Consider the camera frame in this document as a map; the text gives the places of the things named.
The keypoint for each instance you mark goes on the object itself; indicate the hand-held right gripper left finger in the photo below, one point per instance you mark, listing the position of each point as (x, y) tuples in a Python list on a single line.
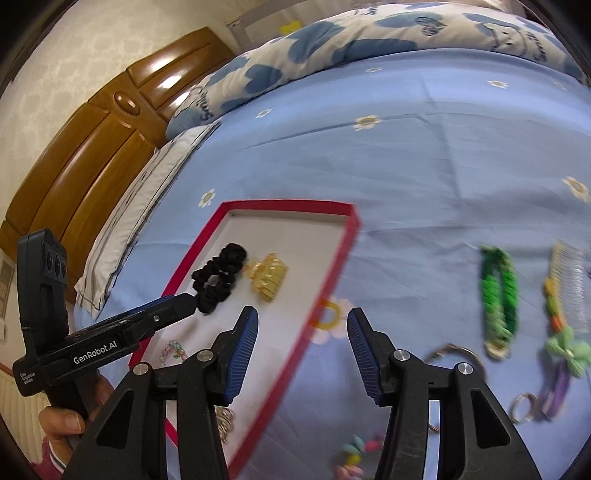
[(242, 350)]

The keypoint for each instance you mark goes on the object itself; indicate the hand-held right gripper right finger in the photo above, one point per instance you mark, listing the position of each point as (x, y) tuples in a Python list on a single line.
[(362, 350)]

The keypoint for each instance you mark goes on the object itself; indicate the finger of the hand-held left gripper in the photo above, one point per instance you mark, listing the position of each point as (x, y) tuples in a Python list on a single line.
[(178, 310), (152, 307)]

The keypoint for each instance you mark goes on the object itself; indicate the black scrunchie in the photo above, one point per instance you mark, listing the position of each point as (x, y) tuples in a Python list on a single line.
[(226, 258)]

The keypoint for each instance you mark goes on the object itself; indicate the green faced wristwatch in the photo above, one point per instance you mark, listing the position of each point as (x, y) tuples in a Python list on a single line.
[(434, 356)]

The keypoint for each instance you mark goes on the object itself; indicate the red shallow cardboard box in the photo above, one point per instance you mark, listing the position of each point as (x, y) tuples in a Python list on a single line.
[(286, 249)]

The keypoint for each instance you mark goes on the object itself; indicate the clear hair comb with flowers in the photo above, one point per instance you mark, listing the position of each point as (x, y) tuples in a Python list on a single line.
[(572, 281)]

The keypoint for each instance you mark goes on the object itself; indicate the person's left forearm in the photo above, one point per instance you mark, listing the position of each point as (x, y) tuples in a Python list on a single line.
[(48, 464)]

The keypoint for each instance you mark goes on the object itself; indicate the person's left hand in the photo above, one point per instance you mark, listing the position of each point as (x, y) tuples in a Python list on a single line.
[(60, 422)]

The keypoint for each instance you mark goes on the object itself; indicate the gold filigree brooch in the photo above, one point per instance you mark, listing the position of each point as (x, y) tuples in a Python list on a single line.
[(225, 424)]

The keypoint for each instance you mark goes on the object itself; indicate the yellow hair claw clip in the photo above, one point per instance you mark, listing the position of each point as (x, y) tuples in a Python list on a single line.
[(270, 277)]

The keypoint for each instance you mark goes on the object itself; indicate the striped pillow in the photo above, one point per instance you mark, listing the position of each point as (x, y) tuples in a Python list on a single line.
[(134, 207)]

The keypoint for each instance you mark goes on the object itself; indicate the wooden headboard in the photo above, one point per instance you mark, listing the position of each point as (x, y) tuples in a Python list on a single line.
[(92, 152)]

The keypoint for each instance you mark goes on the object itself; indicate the yellow toy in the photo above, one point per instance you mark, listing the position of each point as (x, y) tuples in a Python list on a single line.
[(288, 26)]

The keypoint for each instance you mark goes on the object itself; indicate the blue heart print quilt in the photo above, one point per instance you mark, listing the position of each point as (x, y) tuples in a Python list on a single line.
[(323, 41)]

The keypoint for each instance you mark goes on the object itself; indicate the wall switch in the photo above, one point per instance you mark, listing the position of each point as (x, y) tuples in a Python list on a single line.
[(4, 277)]

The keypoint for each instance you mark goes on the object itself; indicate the grey bed guard rail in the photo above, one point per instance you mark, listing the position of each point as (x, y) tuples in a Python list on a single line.
[(251, 32)]

